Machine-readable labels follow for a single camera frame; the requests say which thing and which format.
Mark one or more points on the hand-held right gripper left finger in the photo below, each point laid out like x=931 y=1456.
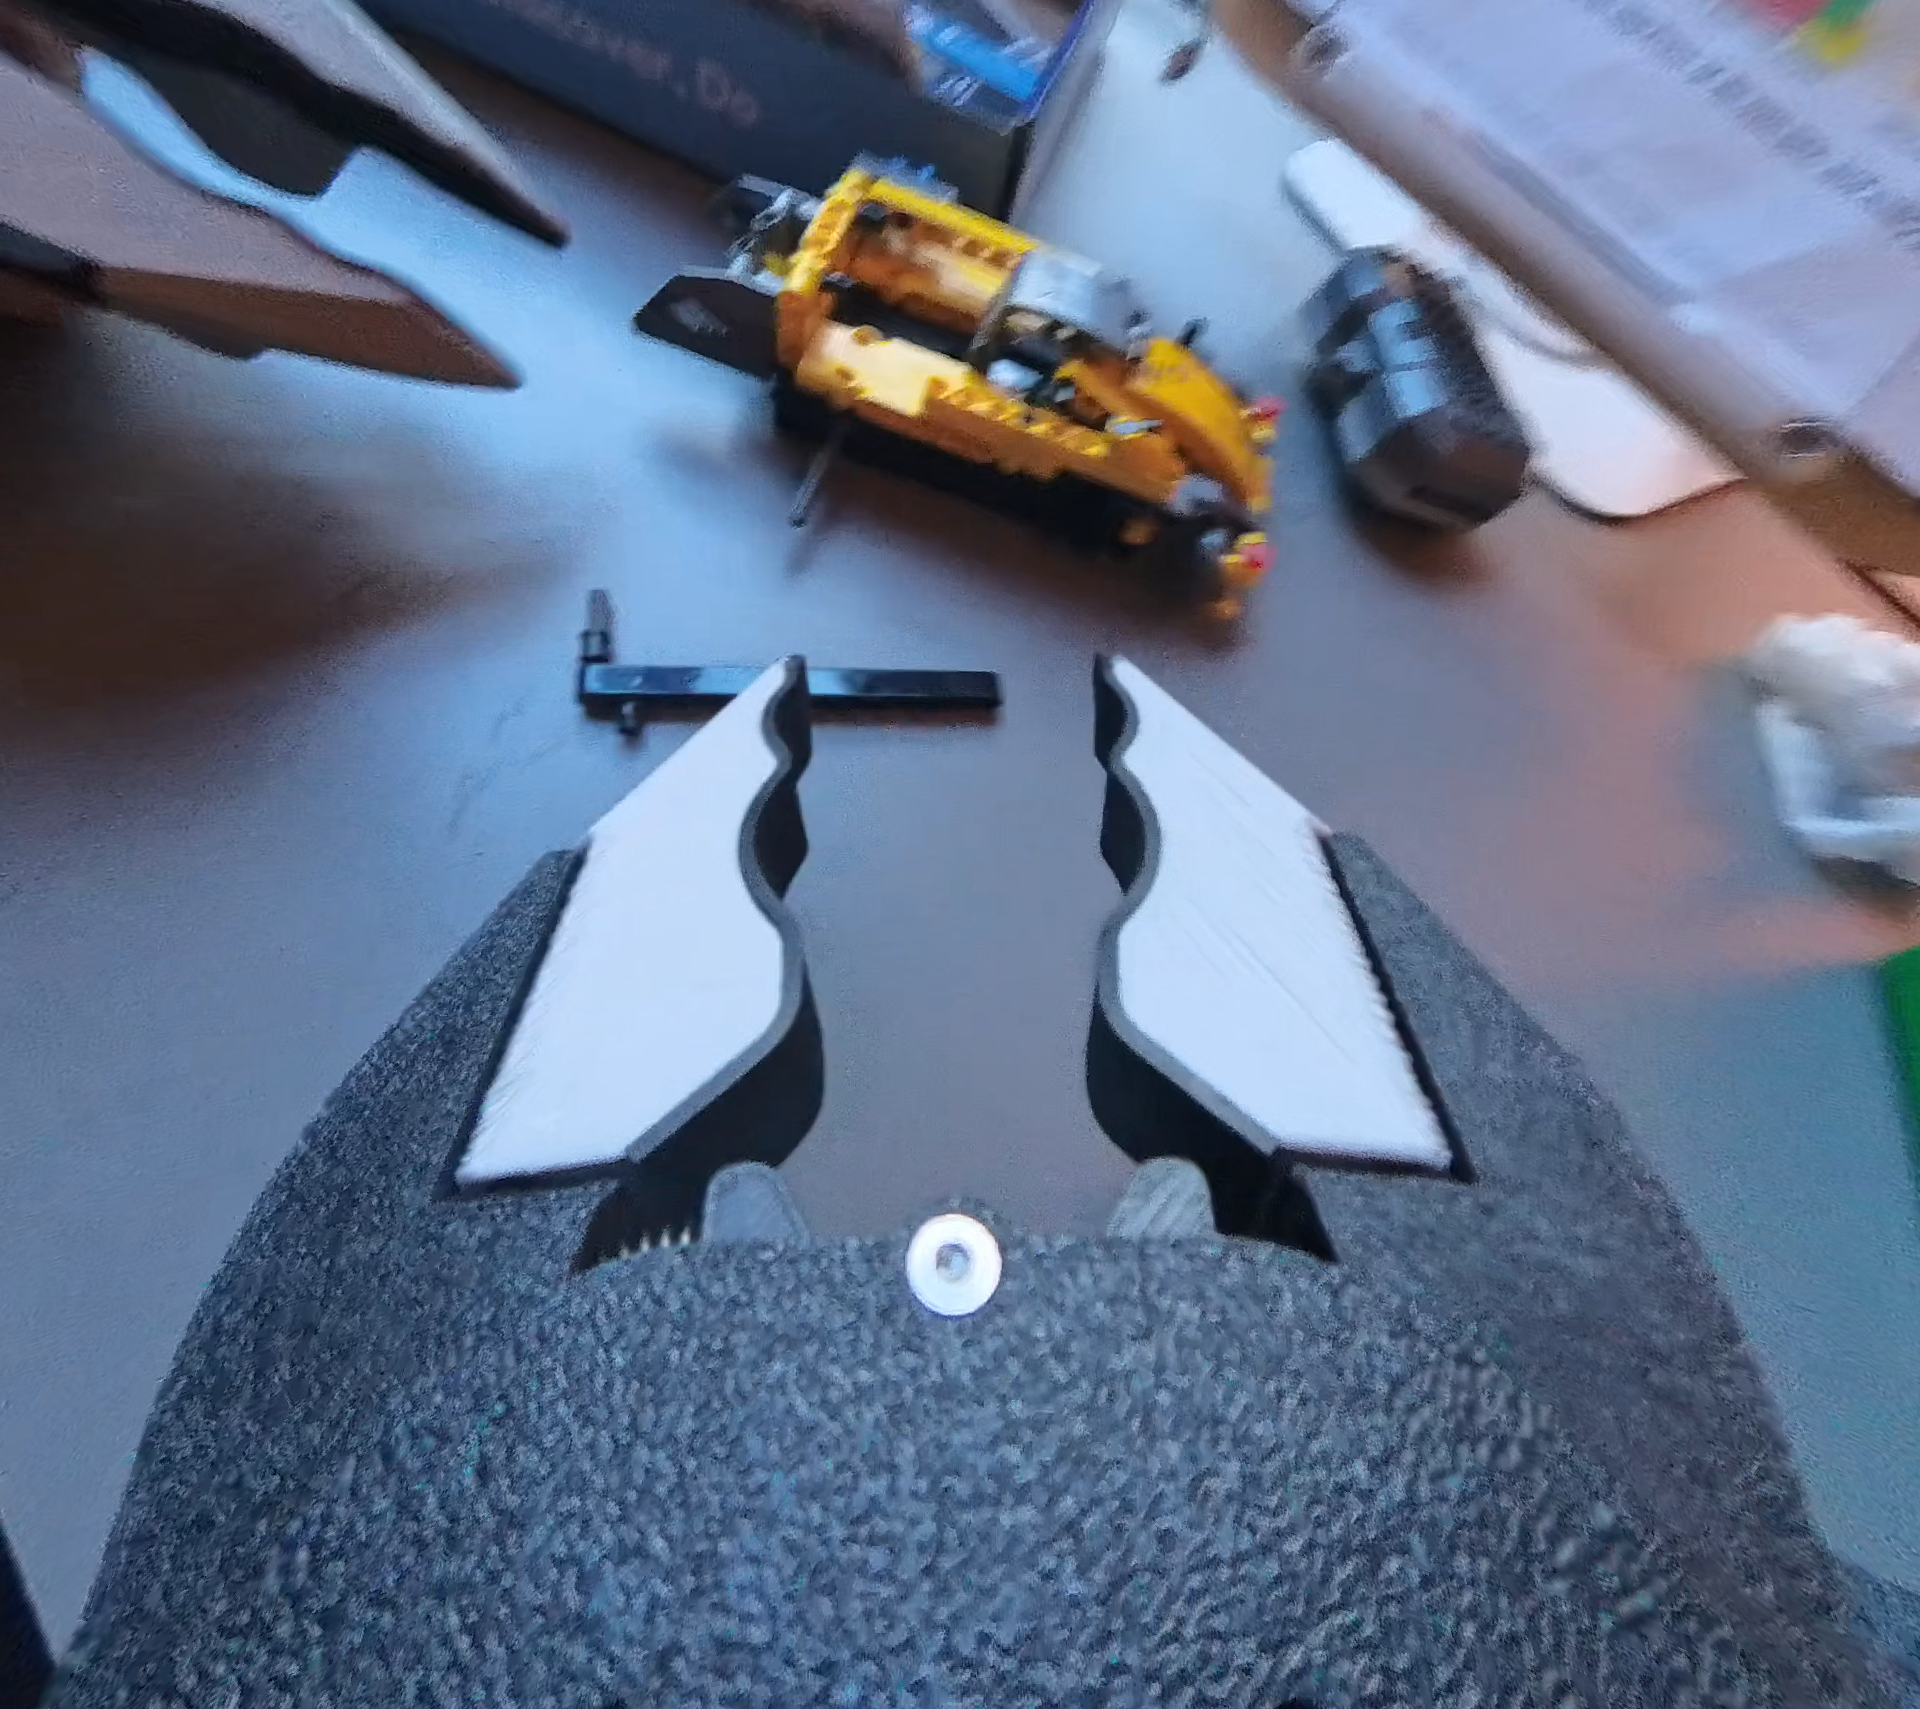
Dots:
x=645 y=990

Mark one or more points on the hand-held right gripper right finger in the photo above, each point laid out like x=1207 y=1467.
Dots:
x=1260 y=990

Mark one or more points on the black perforated toy beam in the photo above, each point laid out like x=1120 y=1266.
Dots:
x=900 y=688

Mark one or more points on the grey metal toy axle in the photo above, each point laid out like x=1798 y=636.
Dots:
x=823 y=477

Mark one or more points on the black yellow toy brick vehicle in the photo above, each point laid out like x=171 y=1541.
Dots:
x=975 y=376

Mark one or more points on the grey desk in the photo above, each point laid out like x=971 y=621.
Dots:
x=1575 y=766

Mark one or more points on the dark blue product box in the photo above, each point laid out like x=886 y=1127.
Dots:
x=524 y=14

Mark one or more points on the dark grey brick block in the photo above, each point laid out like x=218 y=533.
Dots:
x=1411 y=390

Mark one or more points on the crumpled white plastic bag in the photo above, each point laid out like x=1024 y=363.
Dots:
x=1845 y=749

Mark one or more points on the sign board with wooden edge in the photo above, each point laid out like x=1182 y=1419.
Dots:
x=1621 y=88

